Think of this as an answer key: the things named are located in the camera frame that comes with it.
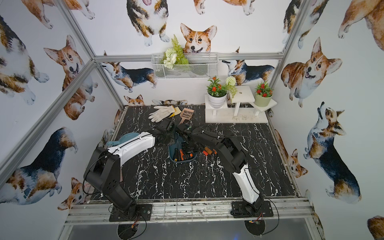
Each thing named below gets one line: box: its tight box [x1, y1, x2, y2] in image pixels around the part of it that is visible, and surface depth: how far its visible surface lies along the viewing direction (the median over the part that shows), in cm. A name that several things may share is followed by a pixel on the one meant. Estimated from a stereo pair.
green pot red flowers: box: [254, 81, 274, 107], surface depth 95 cm
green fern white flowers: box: [160, 34, 190, 70], surface depth 82 cm
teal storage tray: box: [168, 132, 198, 163], surface depth 92 cm
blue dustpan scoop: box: [106, 132, 140, 147], surface depth 105 cm
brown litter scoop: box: [179, 107, 195, 125], surface depth 119 cm
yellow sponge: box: [170, 105, 182, 118], surface depth 120 cm
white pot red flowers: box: [206, 75, 228, 109], surface depth 91 cm
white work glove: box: [148, 105, 175, 123], surface depth 116 cm
